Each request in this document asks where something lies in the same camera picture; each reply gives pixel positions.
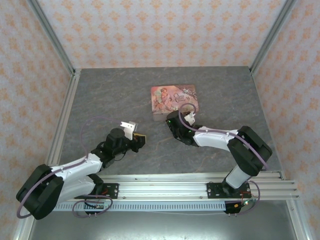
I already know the left base circuit board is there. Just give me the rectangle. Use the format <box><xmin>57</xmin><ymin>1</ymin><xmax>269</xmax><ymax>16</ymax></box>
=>
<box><xmin>84</xmin><ymin>202</ymin><xmax>106</xmax><ymax>210</ymax></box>

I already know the base circuit board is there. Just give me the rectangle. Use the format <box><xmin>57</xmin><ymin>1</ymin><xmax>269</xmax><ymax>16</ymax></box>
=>
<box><xmin>234</xmin><ymin>199</ymin><xmax>253</xmax><ymax>208</ymax></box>
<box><xmin>84</xmin><ymin>202</ymin><xmax>106</xmax><ymax>210</ymax></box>

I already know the grey metal base sheet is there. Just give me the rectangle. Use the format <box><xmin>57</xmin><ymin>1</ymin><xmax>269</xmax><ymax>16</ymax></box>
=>
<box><xmin>27</xmin><ymin>211</ymin><xmax>305</xmax><ymax>240</ymax></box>

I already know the right base circuit board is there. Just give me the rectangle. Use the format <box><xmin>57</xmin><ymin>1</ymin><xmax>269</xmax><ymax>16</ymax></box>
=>
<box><xmin>234</xmin><ymin>199</ymin><xmax>253</xmax><ymax>208</ymax></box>

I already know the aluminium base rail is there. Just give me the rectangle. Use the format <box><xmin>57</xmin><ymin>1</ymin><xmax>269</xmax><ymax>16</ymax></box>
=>
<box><xmin>99</xmin><ymin>170</ymin><xmax>300</xmax><ymax>201</ymax></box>

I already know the aluminium table side rail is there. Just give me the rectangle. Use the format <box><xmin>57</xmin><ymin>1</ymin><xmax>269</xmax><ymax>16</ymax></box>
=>
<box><xmin>46</xmin><ymin>69</ymin><xmax>82</xmax><ymax>168</ymax></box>

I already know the white slotted cable duct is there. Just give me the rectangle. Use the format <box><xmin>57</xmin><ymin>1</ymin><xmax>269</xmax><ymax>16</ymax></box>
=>
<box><xmin>53</xmin><ymin>200</ymin><xmax>227</xmax><ymax>213</ymax></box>

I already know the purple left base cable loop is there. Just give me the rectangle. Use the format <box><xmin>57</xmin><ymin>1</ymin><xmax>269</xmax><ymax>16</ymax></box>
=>
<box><xmin>71</xmin><ymin>195</ymin><xmax>114</xmax><ymax>218</ymax></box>

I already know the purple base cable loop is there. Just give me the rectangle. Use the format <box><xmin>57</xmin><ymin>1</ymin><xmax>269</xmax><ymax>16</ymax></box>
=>
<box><xmin>71</xmin><ymin>195</ymin><xmax>114</xmax><ymax>218</ymax></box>
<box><xmin>226</xmin><ymin>180</ymin><xmax>262</xmax><ymax>216</ymax></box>

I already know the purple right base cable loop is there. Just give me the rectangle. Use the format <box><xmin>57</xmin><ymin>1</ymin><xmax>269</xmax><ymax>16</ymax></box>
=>
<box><xmin>226</xmin><ymin>180</ymin><xmax>262</xmax><ymax>216</ymax></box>

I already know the aluminium frame post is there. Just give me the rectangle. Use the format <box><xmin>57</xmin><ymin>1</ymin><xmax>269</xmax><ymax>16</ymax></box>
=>
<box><xmin>26</xmin><ymin>0</ymin><xmax>76</xmax><ymax>76</ymax></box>
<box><xmin>249</xmin><ymin>0</ymin><xmax>299</xmax><ymax>73</ymax></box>

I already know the aluminium frame bar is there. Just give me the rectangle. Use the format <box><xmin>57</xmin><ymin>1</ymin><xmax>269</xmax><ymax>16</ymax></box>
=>
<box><xmin>286</xmin><ymin>199</ymin><xmax>312</xmax><ymax>240</ymax></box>
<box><xmin>12</xmin><ymin>216</ymin><xmax>36</xmax><ymax>240</ymax></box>

